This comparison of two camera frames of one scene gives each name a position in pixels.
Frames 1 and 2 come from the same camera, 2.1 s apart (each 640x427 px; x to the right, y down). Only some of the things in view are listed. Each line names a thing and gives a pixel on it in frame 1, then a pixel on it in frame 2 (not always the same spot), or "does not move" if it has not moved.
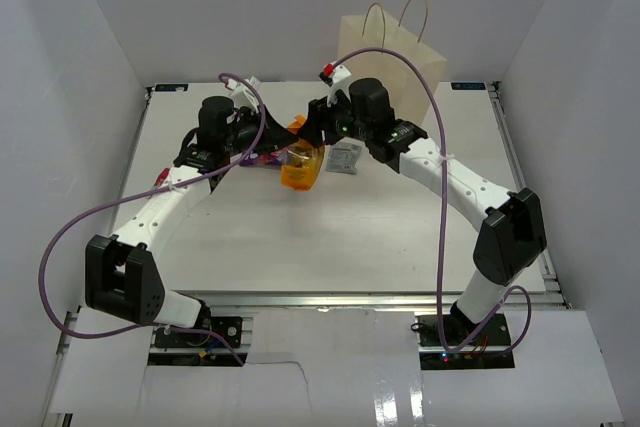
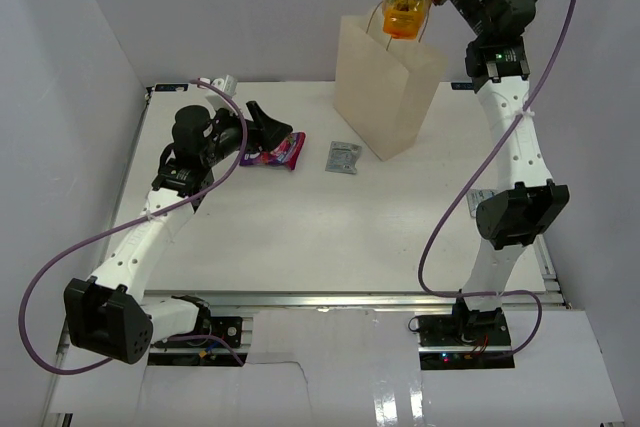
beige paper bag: x=409 y=91 does not move
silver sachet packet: x=343 y=159 does not move
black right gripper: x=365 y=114 → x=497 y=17
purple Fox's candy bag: x=260 y=159 does not move
